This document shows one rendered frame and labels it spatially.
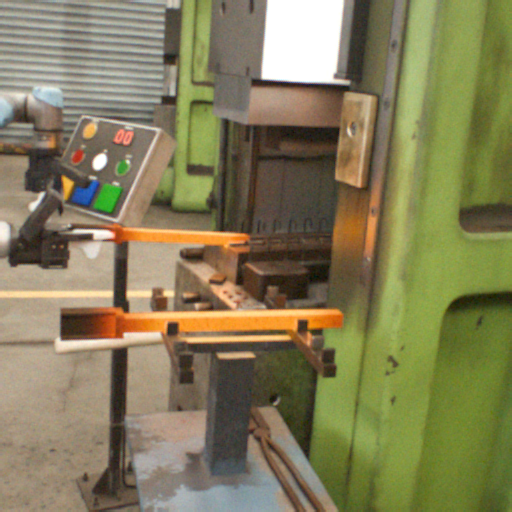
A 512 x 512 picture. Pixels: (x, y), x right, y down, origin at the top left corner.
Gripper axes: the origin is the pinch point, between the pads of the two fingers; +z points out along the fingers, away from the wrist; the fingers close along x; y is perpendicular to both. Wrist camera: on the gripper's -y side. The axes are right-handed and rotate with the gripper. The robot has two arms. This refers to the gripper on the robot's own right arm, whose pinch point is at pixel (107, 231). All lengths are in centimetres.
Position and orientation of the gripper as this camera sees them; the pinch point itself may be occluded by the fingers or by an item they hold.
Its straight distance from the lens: 157.7
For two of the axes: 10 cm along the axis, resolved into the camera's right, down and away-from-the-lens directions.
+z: 9.0, -0.1, 4.3
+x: 4.2, 2.7, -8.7
